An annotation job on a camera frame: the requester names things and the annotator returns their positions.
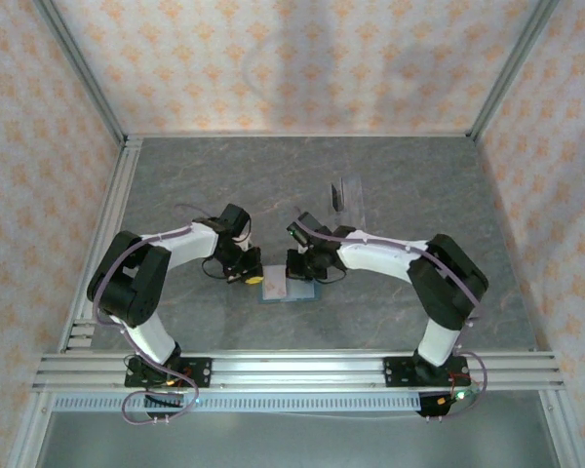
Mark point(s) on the teal leather card holder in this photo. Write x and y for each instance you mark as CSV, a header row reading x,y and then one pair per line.
x,y
304,291

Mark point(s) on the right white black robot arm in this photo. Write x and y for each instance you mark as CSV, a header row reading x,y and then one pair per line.
x,y
448,283

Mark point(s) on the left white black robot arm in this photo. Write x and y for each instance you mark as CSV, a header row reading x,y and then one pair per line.
x,y
127,283

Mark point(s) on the dark credit card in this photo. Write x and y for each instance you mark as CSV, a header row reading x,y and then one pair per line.
x,y
337,197

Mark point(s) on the clear acrylic card stand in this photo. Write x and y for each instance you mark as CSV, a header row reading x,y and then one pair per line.
x,y
353,195

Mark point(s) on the grey metal panel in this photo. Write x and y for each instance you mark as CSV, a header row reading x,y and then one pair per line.
x,y
297,443

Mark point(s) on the black controller module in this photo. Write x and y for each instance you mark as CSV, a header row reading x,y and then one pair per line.
x,y
434,409

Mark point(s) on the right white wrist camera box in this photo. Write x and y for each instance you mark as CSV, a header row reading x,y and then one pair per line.
x,y
302,248

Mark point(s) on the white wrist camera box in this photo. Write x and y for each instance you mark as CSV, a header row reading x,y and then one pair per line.
x,y
245,242
302,248

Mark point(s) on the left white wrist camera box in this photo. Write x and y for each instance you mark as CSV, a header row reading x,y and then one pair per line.
x,y
245,242

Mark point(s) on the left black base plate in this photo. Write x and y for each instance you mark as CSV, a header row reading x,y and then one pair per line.
x,y
200,373

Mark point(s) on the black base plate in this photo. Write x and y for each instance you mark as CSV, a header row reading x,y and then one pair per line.
x,y
200,373
397,373

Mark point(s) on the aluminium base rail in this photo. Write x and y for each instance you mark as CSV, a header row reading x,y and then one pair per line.
x,y
297,370

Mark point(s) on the thin aluminium table-edge rail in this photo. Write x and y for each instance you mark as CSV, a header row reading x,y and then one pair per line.
x,y
297,134

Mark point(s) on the aluminium side rail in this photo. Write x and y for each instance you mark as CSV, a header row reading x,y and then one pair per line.
x,y
119,195

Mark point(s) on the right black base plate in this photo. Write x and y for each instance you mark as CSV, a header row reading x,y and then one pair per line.
x,y
397,373

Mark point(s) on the aluminium frame post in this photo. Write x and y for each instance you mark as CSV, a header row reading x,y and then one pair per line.
x,y
512,63
78,63

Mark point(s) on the short aluminium frame leg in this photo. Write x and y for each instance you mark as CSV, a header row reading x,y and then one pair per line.
x,y
560,429
29,434

